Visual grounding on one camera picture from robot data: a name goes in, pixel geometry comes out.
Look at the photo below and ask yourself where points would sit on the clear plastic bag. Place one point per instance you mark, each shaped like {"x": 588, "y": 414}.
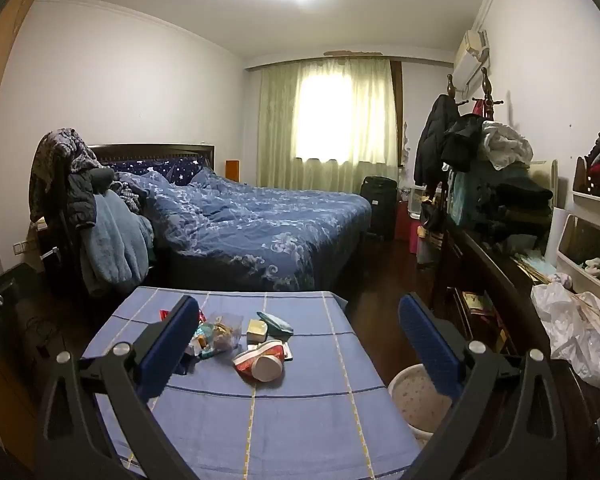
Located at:
{"x": 227, "y": 332}

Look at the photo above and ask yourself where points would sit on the star-patterned blue pillow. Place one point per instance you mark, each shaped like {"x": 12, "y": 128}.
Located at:
{"x": 175, "y": 165}

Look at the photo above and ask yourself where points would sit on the dark wooden headboard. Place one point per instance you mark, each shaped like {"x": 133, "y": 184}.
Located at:
{"x": 150, "y": 150}

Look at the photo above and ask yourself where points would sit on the colourful boxes on shelf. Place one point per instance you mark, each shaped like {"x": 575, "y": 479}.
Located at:
{"x": 480, "y": 315}

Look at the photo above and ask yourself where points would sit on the pale green curtain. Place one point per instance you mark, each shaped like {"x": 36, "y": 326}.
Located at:
{"x": 280, "y": 125}

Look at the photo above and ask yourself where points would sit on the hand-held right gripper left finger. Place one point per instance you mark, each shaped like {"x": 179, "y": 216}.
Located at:
{"x": 170, "y": 340}

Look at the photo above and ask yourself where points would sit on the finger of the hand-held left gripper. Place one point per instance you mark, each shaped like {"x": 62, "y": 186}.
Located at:
{"x": 7, "y": 292}

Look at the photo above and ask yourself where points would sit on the light blue fleece robe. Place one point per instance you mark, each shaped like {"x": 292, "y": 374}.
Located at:
{"x": 117, "y": 245}

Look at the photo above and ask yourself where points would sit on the dark wooden dresser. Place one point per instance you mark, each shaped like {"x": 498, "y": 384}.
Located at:
{"x": 485, "y": 270}

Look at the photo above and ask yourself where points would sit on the green foil packet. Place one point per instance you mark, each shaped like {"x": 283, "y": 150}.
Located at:
{"x": 276, "y": 324}

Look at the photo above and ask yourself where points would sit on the white storage bin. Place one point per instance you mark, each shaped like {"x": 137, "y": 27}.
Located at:
{"x": 595, "y": 200}
{"x": 575, "y": 240}

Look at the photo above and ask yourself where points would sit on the orange box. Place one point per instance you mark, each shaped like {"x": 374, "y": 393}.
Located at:
{"x": 232, "y": 170}

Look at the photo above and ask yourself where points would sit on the crushed red white paper cup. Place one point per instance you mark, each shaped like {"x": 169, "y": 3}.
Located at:
{"x": 265, "y": 367}

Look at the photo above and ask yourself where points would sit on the blue patterned duvet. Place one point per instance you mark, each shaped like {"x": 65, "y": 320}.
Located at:
{"x": 260, "y": 225}

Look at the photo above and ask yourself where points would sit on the dark puffer jacket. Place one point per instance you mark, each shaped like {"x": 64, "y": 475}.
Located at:
{"x": 82, "y": 200}

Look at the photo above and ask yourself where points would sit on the clear storage box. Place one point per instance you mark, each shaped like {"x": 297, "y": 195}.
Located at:
{"x": 417, "y": 200}

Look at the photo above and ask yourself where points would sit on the white crumpled cloth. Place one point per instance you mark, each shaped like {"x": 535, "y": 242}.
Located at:
{"x": 505, "y": 145}

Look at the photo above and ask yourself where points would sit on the white air conditioner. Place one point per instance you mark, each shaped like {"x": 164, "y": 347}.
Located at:
{"x": 472, "y": 62}

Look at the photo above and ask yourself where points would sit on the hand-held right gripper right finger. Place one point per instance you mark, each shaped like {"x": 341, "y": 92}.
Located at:
{"x": 430, "y": 345}

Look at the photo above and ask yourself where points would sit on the pink storage box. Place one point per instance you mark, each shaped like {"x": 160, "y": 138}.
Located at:
{"x": 412, "y": 235}

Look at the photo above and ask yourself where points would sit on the red snack wrapper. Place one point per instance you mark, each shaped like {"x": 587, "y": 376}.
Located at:
{"x": 163, "y": 314}

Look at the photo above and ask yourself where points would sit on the white plastic bag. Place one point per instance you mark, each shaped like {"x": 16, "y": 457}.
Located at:
{"x": 575, "y": 330}

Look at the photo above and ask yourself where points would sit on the small box with gold top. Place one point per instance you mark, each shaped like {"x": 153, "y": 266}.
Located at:
{"x": 256, "y": 331}

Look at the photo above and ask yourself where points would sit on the grey patterned jacket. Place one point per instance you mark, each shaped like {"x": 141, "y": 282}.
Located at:
{"x": 55, "y": 160}

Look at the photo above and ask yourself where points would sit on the silver pill blister pack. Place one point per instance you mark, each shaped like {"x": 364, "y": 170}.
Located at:
{"x": 288, "y": 355}

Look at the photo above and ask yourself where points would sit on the black jacket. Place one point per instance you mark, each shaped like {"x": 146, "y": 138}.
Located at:
{"x": 462, "y": 142}

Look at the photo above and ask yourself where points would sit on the wooden coat rack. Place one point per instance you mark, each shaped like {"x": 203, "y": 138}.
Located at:
{"x": 487, "y": 95}

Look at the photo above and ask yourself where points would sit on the white plastic wastebasket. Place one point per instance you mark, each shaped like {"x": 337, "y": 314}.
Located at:
{"x": 415, "y": 400}

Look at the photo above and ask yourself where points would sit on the black suitcase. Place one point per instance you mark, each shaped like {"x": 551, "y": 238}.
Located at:
{"x": 378, "y": 207}

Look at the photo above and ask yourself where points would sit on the teal printed bag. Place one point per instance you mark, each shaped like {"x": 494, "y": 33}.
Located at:
{"x": 462, "y": 197}

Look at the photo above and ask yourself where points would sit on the pile of dark folded clothes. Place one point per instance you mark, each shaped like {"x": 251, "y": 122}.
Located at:
{"x": 515, "y": 205}

